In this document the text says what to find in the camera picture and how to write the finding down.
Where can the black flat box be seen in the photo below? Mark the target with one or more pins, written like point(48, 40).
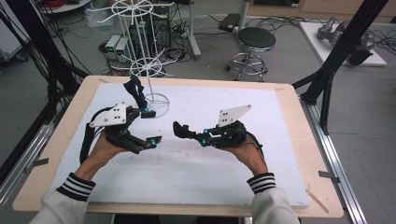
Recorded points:
point(229, 21)

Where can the grey power supply box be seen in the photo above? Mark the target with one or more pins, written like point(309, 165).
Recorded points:
point(112, 44)
point(122, 48)

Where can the black metal frame post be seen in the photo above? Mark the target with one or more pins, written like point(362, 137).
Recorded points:
point(342, 46)

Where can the white foam board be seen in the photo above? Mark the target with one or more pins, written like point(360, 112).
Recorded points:
point(193, 174)

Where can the person's dark pants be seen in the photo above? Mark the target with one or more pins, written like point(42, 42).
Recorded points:
point(134, 220)

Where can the person's right hand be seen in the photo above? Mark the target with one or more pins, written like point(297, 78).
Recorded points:
point(250, 155)

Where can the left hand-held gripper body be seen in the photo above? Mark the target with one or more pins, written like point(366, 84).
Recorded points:
point(120, 135)

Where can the black round stool chrome base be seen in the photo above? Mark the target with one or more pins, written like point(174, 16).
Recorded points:
point(256, 38)

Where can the grey metal clamp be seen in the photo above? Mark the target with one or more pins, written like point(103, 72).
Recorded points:
point(35, 165)
point(328, 176)

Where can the white floor platform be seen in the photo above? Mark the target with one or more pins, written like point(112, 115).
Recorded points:
point(314, 40)

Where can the grey metal table leg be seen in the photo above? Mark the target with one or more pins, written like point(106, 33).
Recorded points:
point(193, 31)

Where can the aluminium rail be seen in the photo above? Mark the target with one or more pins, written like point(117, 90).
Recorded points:
point(21, 161)
point(336, 161)

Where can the thin wooden stick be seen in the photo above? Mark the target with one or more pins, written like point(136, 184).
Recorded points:
point(317, 201)

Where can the black computer tower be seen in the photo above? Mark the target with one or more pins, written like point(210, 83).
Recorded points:
point(162, 28)

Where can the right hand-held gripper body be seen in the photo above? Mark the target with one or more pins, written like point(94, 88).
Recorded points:
point(232, 137)

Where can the person's left hand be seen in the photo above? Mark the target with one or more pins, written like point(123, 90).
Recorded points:
point(99, 155)

